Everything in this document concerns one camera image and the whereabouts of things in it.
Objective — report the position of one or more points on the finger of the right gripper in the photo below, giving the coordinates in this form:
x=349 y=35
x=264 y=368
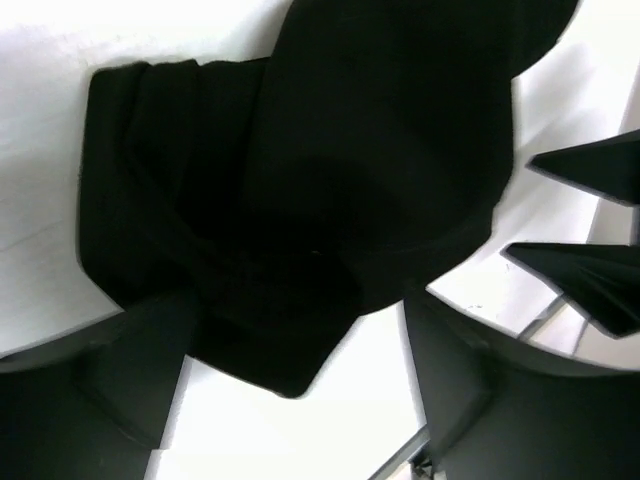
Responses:
x=600 y=281
x=608 y=168

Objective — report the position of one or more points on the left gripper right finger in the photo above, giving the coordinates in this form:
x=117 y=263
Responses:
x=498 y=408

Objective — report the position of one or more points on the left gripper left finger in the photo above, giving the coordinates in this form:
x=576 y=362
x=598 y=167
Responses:
x=93 y=403

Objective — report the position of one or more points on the black skirt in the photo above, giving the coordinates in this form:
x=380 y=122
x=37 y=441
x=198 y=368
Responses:
x=298 y=192

